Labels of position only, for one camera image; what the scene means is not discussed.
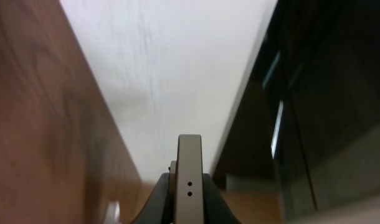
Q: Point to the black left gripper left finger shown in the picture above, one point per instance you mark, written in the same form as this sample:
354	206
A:
158	208

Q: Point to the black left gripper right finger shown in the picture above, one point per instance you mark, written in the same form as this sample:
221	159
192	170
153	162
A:
216	209

